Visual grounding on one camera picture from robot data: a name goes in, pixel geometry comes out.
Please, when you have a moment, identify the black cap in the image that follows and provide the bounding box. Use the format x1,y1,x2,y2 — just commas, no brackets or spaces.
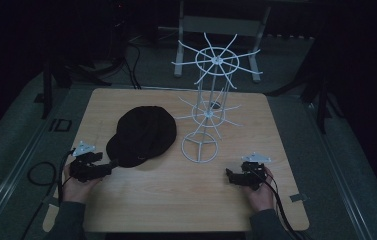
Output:
105,105,178,169

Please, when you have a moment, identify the white wire hat rack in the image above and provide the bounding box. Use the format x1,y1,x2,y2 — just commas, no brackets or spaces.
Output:
171,31,264,165

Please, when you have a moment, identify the grey tape strip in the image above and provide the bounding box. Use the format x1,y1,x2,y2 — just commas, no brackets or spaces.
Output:
288,192,309,204

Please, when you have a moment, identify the person's left hand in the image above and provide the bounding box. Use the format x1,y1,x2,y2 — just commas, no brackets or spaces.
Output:
61,163,102,205

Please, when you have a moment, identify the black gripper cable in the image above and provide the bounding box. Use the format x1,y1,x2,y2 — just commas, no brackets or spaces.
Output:
255,169,308,240
20,148,77,240

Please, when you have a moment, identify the white metal stand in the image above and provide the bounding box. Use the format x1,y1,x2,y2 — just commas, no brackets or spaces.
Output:
173,0,273,84

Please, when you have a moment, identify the person's right hand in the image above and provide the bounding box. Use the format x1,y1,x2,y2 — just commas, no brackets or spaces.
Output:
243,165,276,213

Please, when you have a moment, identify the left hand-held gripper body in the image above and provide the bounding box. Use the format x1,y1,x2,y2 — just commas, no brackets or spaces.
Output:
68,140,110,183

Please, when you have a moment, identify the black floor cable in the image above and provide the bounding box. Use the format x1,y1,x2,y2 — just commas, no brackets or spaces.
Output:
121,39,143,91

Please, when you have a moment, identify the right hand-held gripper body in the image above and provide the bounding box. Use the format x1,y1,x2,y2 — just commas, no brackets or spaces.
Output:
237,152,272,192

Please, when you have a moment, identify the black rectangular floor frame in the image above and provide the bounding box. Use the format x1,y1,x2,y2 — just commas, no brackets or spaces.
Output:
48,117,73,133

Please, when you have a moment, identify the black stand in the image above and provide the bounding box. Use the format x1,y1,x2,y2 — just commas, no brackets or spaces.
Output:
40,58,113,120
266,66,345,135

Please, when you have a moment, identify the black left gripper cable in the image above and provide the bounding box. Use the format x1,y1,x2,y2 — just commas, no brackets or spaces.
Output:
20,148,77,240

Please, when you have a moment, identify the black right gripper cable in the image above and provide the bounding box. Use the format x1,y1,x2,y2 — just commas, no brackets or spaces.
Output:
255,169,308,240

